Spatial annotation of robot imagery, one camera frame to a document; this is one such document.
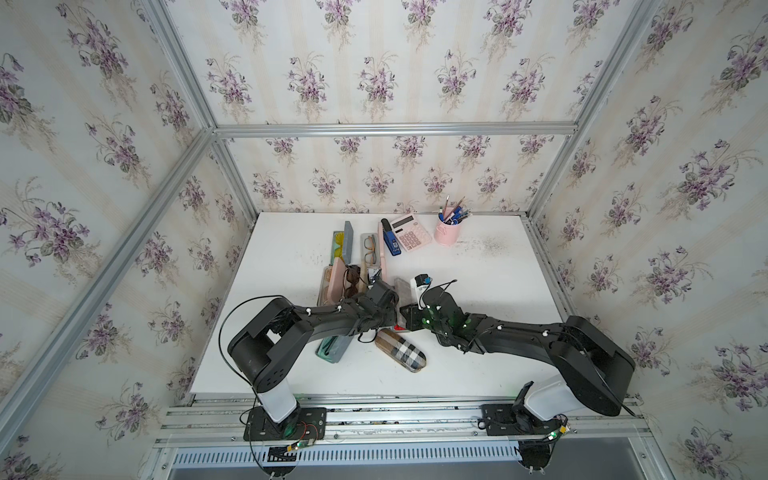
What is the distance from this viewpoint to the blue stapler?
110 centimetres

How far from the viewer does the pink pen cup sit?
1058 millimetres

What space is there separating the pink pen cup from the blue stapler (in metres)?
0.17

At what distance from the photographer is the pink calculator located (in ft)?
3.69

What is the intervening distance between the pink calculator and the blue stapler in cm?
2
